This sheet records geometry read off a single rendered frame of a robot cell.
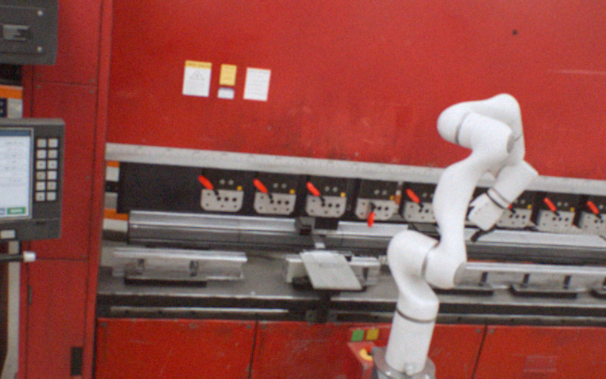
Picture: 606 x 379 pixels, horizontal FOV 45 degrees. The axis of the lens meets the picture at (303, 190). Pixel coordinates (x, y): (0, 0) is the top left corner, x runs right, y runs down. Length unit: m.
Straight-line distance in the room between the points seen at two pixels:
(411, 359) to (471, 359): 1.03
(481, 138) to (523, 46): 0.88
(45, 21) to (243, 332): 1.40
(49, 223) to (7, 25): 0.58
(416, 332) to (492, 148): 0.58
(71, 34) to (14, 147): 0.40
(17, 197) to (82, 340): 0.72
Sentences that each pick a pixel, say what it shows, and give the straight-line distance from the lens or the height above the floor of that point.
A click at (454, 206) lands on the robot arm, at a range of 2.11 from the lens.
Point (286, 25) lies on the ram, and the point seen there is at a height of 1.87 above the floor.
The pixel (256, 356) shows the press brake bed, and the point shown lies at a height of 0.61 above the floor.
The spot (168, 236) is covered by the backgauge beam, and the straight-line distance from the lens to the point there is 3.07.
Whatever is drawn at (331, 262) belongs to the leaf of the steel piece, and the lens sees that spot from 2.87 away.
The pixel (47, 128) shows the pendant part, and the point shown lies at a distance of 2.16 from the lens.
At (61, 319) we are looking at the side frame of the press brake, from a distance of 2.70.
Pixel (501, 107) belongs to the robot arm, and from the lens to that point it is 2.21.
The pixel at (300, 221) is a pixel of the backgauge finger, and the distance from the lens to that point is 3.12.
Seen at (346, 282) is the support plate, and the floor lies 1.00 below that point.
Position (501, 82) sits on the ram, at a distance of 2.90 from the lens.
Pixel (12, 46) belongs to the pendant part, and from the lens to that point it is 2.11.
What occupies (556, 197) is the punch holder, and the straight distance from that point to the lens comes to 3.19.
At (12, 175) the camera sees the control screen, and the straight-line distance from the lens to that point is 2.19.
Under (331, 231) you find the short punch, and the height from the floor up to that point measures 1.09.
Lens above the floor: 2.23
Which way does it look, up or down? 20 degrees down
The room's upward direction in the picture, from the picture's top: 9 degrees clockwise
